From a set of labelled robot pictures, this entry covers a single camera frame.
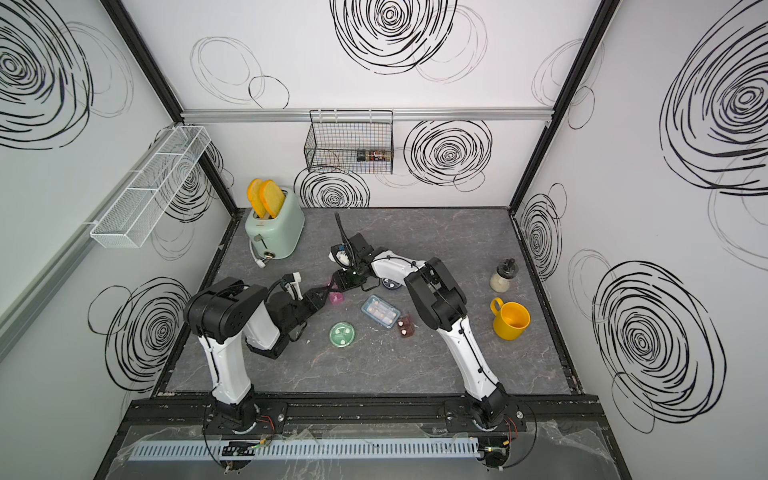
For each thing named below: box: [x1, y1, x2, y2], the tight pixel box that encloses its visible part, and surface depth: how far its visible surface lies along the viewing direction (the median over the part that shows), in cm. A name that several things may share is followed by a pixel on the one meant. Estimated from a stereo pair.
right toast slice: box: [260, 180, 285, 219], surface depth 101 cm
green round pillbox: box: [329, 321, 356, 348], surface depth 88 cm
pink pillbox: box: [328, 291, 345, 305], surface depth 96 cm
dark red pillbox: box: [396, 314, 416, 338], surface depth 91 cm
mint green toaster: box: [245, 190, 305, 259], surface depth 99 cm
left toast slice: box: [247, 178, 267, 219], surface depth 97 cm
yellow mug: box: [490, 297, 531, 341], surface depth 85 cm
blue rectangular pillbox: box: [361, 295, 401, 329], surface depth 93 cm
